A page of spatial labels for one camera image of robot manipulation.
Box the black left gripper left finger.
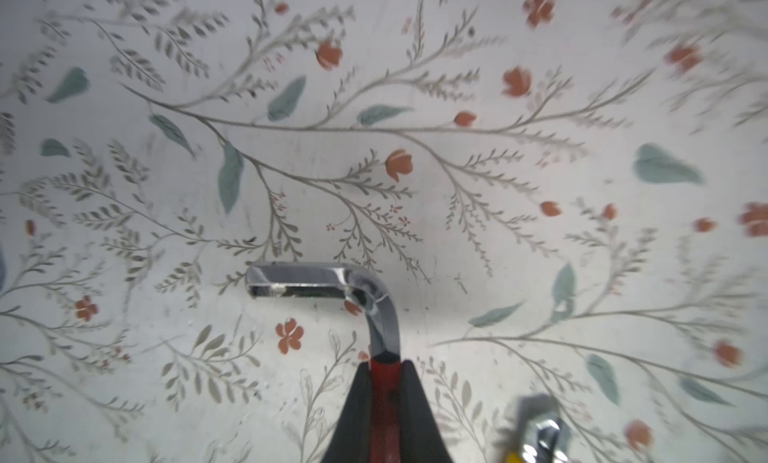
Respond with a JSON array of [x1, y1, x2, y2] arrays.
[[321, 362, 373, 463]]

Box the red handled hex key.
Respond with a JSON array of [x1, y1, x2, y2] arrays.
[[245, 263, 401, 462]]

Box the yellow black utility knife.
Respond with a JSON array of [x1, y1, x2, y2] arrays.
[[503, 394, 572, 463]]

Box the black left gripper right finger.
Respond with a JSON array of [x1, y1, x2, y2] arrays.
[[398, 360, 453, 463]]

